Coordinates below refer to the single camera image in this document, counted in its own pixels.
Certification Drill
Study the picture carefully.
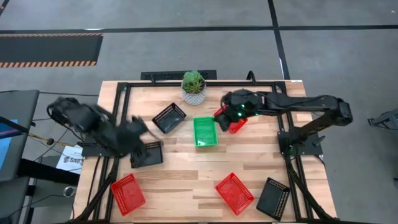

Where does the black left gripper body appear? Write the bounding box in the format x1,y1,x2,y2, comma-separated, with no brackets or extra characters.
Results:
119,115,149,146

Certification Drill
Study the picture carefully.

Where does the black perforated strip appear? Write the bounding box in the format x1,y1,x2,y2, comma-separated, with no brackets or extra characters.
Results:
140,69,218,81

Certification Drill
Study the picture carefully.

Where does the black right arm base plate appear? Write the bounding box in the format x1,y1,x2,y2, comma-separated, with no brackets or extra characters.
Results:
277,130,324,156

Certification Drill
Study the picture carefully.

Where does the red plastic slotted basket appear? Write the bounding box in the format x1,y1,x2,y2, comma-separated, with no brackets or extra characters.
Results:
110,173,147,217
213,105,249,135
215,172,255,216

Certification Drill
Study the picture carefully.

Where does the black bar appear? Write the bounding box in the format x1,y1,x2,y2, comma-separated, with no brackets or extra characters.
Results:
17,157,81,187

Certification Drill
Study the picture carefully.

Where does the succulent in white patterned pot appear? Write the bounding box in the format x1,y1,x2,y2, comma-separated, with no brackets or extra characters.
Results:
181,70,208,106

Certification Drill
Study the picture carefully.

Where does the white printed paper sheet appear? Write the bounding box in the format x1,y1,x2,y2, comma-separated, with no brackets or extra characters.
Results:
55,144,85,175

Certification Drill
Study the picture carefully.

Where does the blue screen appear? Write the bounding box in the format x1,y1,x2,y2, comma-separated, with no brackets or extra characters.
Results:
0,119,19,170

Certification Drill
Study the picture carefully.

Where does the gray desk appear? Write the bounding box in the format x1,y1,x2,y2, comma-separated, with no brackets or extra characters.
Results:
0,90,40,183

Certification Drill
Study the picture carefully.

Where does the black plastic slotted basket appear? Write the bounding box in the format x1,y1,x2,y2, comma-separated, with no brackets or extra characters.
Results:
129,141,164,169
256,177,291,222
151,102,188,135

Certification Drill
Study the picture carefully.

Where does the green plastic slotted basket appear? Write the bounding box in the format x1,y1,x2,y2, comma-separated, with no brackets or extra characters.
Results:
193,116,220,148

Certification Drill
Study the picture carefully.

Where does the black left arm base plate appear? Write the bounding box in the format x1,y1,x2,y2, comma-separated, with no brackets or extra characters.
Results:
81,142,125,158

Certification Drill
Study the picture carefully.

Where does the black hazard-striped floor mat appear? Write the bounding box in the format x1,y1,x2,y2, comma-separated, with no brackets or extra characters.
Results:
0,32,104,68

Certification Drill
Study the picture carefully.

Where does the gray tape roll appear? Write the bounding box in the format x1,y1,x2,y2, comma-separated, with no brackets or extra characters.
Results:
63,185,78,198

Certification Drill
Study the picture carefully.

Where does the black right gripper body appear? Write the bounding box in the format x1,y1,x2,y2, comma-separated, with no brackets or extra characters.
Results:
221,89,267,121

